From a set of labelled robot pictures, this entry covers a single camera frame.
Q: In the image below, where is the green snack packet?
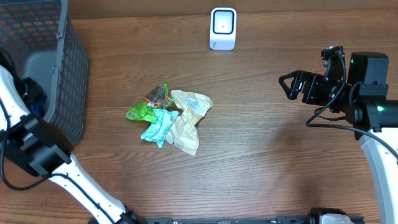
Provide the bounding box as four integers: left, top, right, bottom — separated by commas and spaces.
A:
125, 83, 174, 123

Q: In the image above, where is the teal white snack packet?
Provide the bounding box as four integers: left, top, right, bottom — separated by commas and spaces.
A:
141, 109, 179, 148

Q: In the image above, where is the beige wrapper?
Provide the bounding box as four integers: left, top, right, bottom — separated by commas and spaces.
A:
165, 90, 213, 156

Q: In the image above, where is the blue snack packet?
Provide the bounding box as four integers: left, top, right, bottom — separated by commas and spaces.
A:
28, 97, 46, 118

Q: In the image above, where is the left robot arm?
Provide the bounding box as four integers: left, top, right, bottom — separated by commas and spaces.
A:
1, 49, 145, 223

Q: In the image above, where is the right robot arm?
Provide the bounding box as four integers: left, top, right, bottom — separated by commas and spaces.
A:
279, 46, 397, 223

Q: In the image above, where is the white barcode scanner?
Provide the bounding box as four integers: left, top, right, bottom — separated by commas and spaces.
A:
210, 7, 237, 50

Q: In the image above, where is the grey plastic mesh basket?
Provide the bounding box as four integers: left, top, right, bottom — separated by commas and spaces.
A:
1, 0, 90, 145

